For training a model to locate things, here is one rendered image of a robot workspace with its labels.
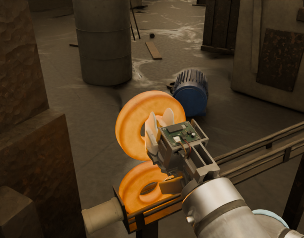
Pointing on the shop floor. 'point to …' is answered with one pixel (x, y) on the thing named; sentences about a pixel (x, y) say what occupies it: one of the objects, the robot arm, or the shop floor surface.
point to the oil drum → (104, 40)
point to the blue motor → (192, 92)
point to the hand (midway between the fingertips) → (152, 119)
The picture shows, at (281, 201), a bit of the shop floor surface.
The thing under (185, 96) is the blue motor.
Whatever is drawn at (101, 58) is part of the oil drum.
